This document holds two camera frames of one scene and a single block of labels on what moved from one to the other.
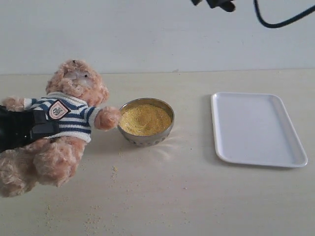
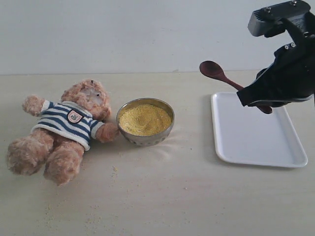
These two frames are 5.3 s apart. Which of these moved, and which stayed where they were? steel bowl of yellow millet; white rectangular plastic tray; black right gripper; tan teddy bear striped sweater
Moved: black right gripper; tan teddy bear striped sweater
Stayed: steel bowl of yellow millet; white rectangular plastic tray
